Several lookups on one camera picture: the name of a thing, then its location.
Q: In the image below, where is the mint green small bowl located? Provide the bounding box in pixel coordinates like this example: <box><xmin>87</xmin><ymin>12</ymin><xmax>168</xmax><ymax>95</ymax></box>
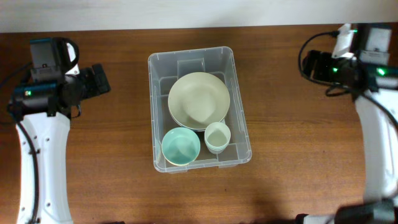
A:
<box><xmin>161</xmin><ymin>127</ymin><xmax>201</xmax><ymax>166</ymax></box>

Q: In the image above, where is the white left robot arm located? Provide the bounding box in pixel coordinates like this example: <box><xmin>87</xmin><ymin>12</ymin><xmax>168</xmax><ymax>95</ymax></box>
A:
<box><xmin>8</xmin><ymin>64</ymin><xmax>111</xmax><ymax>223</ymax></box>

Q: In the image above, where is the clear plastic storage bin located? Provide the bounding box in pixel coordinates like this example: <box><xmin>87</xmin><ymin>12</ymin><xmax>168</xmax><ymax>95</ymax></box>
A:
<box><xmin>147</xmin><ymin>46</ymin><xmax>252</xmax><ymax>173</ymax></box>

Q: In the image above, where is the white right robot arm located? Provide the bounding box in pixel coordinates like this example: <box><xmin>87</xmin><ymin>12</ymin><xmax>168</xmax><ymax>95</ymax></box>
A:
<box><xmin>295</xmin><ymin>50</ymin><xmax>397</xmax><ymax>223</ymax></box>

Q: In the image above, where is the large cream bowl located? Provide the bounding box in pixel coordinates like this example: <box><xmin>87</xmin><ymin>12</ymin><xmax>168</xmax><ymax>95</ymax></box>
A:
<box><xmin>167</xmin><ymin>72</ymin><xmax>231</xmax><ymax>116</ymax></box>

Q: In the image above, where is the white plastic cup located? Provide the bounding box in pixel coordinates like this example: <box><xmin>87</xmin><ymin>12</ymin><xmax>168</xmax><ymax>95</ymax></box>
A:
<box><xmin>204</xmin><ymin>122</ymin><xmax>231</xmax><ymax>154</ymax></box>

